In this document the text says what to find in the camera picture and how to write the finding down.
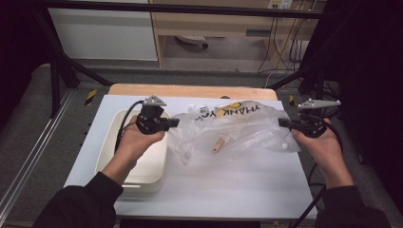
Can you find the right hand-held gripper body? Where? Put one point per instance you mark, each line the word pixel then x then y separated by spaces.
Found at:
pixel 312 126

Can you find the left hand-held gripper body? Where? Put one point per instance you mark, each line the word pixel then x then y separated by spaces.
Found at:
pixel 150 122

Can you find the clear printed plastic bag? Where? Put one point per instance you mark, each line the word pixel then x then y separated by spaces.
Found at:
pixel 253 126

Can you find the white plastic bin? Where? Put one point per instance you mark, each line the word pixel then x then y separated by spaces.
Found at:
pixel 149 171

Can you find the beige plastic spoon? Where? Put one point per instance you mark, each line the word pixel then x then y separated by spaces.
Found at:
pixel 218 146

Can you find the person's left hand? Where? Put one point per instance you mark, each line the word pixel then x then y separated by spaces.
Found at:
pixel 134 145

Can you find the person's right hand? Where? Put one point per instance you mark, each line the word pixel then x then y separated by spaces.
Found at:
pixel 326 152

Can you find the yellow black tape mark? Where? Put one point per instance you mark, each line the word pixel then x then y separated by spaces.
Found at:
pixel 91 97
pixel 293 101

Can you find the wooden board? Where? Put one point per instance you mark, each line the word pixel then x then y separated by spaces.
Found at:
pixel 190 91

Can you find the black metal stand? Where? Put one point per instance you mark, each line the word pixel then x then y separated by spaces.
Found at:
pixel 310 79
pixel 60 72

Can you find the dark curtain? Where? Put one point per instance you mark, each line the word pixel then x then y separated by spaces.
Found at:
pixel 370 63
pixel 19 47

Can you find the white cabinet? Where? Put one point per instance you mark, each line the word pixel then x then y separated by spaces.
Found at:
pixel 104 34

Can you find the black metal crossbar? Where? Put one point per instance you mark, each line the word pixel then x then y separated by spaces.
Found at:
pixel 190 9

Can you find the white wall socket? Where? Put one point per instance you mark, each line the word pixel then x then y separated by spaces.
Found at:
pixel 280 4

